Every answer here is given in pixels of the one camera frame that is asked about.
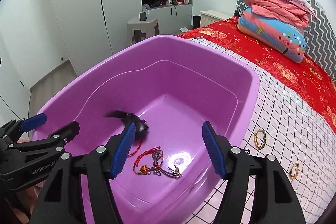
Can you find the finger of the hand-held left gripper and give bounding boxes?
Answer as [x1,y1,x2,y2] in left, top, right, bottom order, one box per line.
[10,120,80,154]
[0,113,48,146]

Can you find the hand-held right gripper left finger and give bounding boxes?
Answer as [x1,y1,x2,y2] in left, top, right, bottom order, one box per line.
[31,122,137,224]

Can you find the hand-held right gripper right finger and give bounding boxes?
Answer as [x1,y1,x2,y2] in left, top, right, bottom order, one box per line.
[202,121,306,224]

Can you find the red string rainbow bracelet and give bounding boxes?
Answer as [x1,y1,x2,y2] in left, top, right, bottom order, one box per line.
[127,141,143,157]

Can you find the red cord bracelet gold pendant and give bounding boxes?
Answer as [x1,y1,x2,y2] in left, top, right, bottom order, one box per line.
[133,146,162,176]

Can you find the black wrist watch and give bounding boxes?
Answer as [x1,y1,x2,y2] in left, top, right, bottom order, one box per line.
[104,110,150,142]

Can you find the brown cord necklace silver charm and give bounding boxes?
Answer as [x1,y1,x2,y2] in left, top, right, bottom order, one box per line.
[151,149,183,179]

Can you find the purple plastic basin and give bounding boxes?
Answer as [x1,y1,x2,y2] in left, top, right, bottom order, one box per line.
[34,34,260,224]

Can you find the white black checkered bed sheet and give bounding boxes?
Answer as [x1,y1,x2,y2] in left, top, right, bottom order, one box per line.
[181,38,336,224]

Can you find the red patterned bedspread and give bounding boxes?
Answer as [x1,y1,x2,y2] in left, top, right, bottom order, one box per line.
[176,15,336,134]

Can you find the beige plastic stool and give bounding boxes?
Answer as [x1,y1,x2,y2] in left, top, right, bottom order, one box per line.
[127,17,160,45]

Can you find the colourful dotted pillow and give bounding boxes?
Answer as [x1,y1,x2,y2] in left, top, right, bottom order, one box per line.
[237,7,307,64]

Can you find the white nightstand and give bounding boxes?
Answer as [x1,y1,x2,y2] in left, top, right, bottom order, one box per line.
[200,10,234,28]

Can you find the white wardrobe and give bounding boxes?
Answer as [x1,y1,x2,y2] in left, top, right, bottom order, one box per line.
[47,0,196,77]

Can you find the pink folded quilt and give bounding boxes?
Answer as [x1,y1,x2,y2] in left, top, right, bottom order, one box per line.
[236,0,322,28]

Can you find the green yellow braided bracelet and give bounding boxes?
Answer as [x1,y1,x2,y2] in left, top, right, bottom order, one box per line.
[253,129,267,149]

